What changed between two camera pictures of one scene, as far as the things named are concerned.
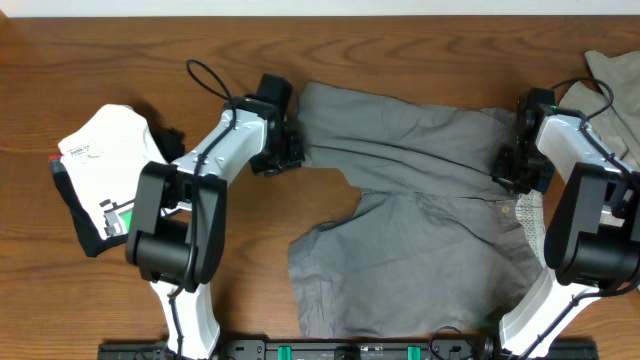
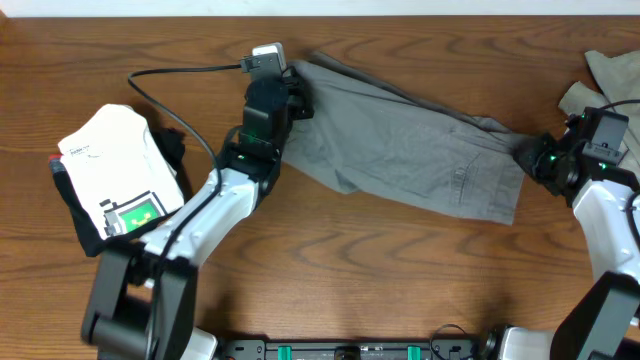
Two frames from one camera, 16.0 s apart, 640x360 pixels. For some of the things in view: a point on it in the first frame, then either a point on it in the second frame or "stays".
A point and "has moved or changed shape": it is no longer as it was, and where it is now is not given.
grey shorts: (439, 250) has moved or changed shape
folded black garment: (171, 145) stays
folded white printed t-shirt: (110, 154) stays
